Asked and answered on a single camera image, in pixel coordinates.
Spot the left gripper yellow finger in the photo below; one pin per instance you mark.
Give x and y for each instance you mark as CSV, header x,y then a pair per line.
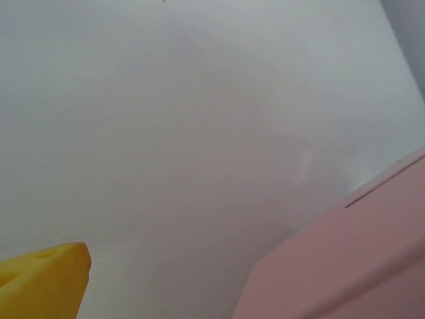
x,y
40,282

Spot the pink paper box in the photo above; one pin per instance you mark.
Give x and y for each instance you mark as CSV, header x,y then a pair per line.
x,y
338,266

